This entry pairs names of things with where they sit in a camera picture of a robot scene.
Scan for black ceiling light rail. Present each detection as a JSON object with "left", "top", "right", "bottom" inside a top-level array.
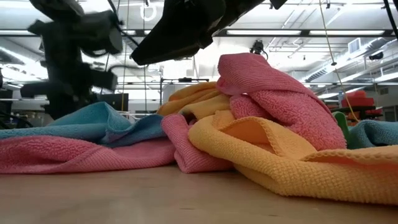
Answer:
[{"left": 0, "top": 29, "right": 396, "bottom": 37}]

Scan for orange microfiber towel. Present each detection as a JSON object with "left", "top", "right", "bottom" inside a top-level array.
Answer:
[{"left": 156, "top": 81, "right": 398, "bottom": 206}]

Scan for red storage bins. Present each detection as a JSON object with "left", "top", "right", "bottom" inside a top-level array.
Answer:
[{"left": 340, "top": 90, "right": 384, "bottom": 123}]

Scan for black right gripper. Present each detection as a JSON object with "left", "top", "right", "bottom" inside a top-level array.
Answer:
[{"left": 130, "top": 0, "right": 265, "bottom": 66}]

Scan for white air vent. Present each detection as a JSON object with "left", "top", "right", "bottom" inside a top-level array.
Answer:
[{"left": 348, "top": 37, "right": 362, "bottom": 55}]

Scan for pink microfiber towel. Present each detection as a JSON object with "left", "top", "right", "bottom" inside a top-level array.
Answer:
[{"left": 0, "top": 52, "right": 348, "bottom": 174}]

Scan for yellow hanging cord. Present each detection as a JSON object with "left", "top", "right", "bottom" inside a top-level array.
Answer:
[{"left": 319, "top": 0, "right": 361, "bottom": 123}]

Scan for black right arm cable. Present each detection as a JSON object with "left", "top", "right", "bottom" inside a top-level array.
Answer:
[{"left": 383, "top": 0, "right": 398, "bottom": 40}]

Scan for black ceiling spotlight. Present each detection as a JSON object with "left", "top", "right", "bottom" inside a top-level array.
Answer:
[{"left": 249, "top": 39, "right": 266, "bottom": 56}]

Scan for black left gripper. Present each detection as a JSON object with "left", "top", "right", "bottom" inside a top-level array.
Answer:
[{"left": 20, "top": 11, "right": 124, "bottom": 121}]

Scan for blue microfiber towel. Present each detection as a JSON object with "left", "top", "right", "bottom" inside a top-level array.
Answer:
[
  {"left": 0, "top": 101, "right": 167, "bottom": 149},
  {"left": 347, "top": 119, "right": 398, "bottom": 150}
]

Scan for black computer monitor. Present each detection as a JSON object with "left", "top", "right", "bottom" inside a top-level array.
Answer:
[{"left": 96, "top": 92, "right": 129, "bottom": 112}]

